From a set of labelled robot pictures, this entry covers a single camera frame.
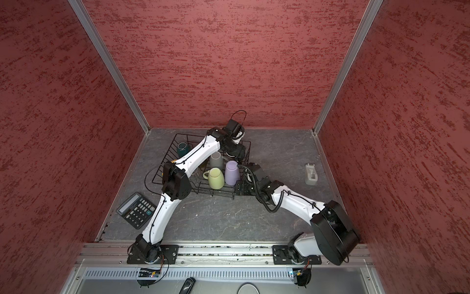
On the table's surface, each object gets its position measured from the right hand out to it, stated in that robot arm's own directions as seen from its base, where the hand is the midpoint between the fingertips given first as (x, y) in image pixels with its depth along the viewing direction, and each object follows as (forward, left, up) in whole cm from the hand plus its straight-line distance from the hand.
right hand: (241, 191), depth 86 cm
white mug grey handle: (+14, +12, +6) cm, 20 cm away
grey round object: (-37, -1, -5) cm, 37 cm away
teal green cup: (+21, +31, +7) cm, 38 cm away
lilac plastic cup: (+6, +4, +7) cm, 10 cm away
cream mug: (+4, +12, +6) cm, 14 cm away
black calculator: (-7, +50, -3) cm, 51 cm away
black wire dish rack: (+19, +39, +5) cm, 44 cm away
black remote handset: (-36, +20, -1) cm, 41 cm away
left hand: (+19, +2, +5) cm, 20 cm away
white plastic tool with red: (+9, -38, -4) cm, 39 cm away
